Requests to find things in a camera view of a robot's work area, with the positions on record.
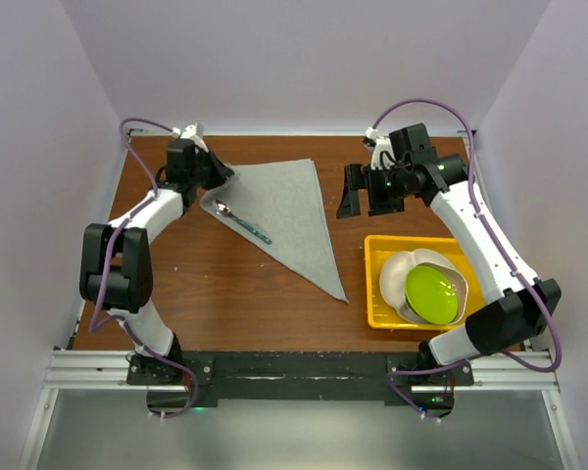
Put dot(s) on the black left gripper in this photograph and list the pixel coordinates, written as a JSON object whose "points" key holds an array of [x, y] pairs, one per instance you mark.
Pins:
{"points": [[220, 171]]}

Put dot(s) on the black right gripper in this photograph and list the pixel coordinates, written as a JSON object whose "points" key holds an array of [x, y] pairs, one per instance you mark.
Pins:
{"points": [[357, 177]]}

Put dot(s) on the spoon with teal handle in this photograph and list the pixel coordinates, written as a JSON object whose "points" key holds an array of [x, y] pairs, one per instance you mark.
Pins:
{"points": [[224, 210]]}

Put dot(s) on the grey cloth napkin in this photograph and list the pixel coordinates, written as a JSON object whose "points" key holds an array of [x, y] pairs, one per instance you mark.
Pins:
{"points": [[284, 201]]}

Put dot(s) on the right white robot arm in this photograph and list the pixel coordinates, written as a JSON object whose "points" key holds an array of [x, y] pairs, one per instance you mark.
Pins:
{"points": [[519, 303]]}

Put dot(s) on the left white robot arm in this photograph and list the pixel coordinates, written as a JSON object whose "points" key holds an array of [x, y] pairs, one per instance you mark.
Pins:
{"points": [[116, 272]]}

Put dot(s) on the beige shell-shaped plate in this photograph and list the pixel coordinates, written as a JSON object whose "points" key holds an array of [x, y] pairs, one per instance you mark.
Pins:
{"points": [[392, 282]]}

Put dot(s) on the lime green bowl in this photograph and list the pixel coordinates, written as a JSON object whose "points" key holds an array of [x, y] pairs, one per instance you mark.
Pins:
{"points": [[431, 295]]}

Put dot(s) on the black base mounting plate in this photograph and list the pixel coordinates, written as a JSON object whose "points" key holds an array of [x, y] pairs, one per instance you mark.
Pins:
{"points": [[387, 377]]}

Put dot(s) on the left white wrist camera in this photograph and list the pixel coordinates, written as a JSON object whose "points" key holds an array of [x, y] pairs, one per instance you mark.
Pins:
{"points": [[193, 132]]}

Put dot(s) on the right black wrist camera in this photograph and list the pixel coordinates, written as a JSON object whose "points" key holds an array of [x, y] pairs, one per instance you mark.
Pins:
{"points": [[396, 144]]}

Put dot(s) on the aluminium frame rail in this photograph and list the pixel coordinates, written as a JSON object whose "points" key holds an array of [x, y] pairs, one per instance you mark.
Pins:
{"points": [[108, 370]]}

